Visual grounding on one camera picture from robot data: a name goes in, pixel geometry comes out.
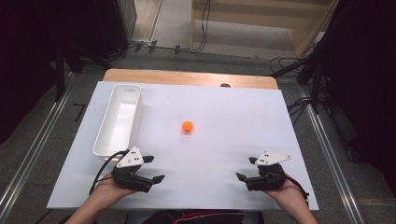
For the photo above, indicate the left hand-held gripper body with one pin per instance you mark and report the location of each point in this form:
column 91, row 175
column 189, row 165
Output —
column 130, row 158

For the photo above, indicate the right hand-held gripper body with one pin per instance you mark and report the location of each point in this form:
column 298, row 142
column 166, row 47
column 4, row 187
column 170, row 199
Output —
column 268, row 179

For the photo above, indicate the white plastic bin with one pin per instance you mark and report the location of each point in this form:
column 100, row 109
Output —
column 120, row 124

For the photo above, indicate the orange ball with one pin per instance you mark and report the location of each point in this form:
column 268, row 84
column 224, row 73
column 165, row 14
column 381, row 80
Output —
column 187, row 126

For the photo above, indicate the person's right hand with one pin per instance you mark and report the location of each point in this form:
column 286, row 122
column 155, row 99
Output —
column 288, row 191

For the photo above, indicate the person's left hand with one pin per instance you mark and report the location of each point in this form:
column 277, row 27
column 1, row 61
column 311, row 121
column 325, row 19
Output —
column 106, row 189

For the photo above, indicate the white board sheet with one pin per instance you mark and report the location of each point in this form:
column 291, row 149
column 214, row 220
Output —
column 218, row 161

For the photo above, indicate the person's dark red clothing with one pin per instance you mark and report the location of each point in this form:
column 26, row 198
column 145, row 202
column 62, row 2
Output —
column 202, row 217

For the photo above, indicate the black stand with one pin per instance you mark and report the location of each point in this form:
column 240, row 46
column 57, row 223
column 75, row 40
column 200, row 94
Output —
column 316, row 84
column 60, row 74

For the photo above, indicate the black cabinet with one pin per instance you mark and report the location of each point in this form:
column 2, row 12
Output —
column 115, row 25

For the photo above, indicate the dark curtain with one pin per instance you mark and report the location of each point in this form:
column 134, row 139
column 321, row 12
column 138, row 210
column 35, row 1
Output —
column 37, row 46
column 364, row 77

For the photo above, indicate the wooden step platform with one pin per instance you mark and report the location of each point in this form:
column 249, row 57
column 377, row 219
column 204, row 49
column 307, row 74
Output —
column 249, row 18

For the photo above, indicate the metal floor rail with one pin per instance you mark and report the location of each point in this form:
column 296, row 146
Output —
column 330, row 155
column 34, row 149

